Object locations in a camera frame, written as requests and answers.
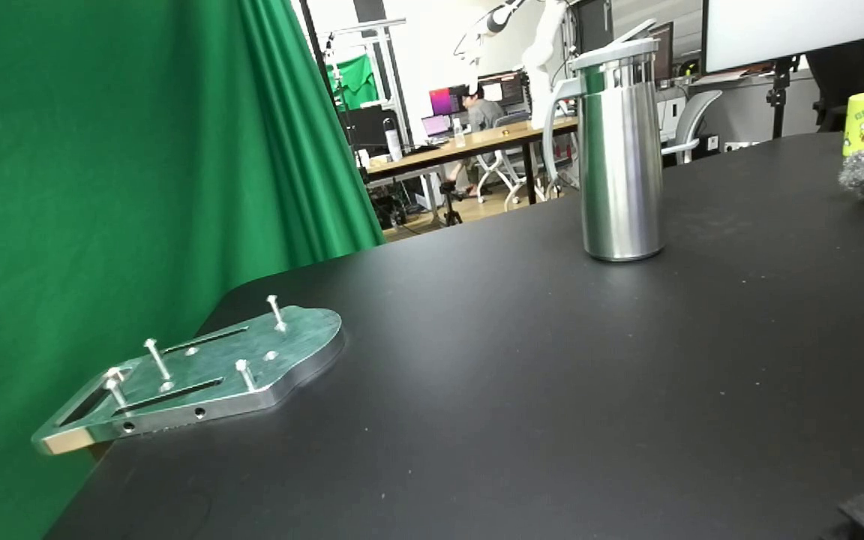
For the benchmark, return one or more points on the silver bolt on plate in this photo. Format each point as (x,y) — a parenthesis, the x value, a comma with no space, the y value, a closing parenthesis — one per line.
(112,384)
(277,312)
(247,375)
(161,365)

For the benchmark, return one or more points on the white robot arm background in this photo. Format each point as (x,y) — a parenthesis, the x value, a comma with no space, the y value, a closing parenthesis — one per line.
(534,61)

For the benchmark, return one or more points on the person seated in background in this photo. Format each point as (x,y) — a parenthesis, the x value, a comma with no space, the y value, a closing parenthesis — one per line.
(479,110)

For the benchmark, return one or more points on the white monitor screen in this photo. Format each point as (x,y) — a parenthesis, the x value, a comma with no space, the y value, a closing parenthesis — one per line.
(757,32)

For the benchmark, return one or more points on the wooden desk in background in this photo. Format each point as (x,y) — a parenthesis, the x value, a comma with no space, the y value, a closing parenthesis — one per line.
(523,135)

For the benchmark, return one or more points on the silver metal flask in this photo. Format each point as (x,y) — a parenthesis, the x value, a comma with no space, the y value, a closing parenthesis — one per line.
(621,167)

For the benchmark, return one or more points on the green curtain backdrop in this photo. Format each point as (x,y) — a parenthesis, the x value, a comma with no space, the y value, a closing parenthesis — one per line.
(154,153)

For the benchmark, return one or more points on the metal mounting plate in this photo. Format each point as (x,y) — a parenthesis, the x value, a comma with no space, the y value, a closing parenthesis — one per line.
(204,381)

